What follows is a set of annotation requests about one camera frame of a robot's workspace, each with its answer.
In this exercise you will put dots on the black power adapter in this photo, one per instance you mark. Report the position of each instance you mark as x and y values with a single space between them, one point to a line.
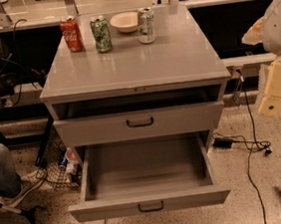
222 142

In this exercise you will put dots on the blue can in basket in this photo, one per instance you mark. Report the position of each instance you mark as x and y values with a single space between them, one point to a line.
62 164

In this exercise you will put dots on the grey metal drawer cabinet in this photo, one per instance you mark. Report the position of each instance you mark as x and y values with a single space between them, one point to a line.
180 57

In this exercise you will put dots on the grey top drawer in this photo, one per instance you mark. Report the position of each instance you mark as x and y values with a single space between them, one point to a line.
135 117

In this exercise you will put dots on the black wire basket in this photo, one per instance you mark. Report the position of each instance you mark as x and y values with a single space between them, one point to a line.
47 162

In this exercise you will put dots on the person leg in jeans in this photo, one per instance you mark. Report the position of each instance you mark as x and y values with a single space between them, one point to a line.
10 183

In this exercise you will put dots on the white bowl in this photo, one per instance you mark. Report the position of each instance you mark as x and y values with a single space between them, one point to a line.
125 22

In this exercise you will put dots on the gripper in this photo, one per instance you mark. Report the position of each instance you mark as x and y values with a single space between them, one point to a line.
278 32

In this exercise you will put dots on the red cola can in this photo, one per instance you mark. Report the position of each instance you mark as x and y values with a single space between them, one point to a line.
71 32

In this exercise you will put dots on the white green soda can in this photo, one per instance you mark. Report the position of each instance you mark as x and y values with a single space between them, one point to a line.
146 25

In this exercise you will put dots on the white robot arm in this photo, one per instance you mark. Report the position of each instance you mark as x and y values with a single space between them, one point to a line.
267 30

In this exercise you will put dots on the grey drawer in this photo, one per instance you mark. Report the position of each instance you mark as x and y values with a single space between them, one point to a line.
135 117
150 175

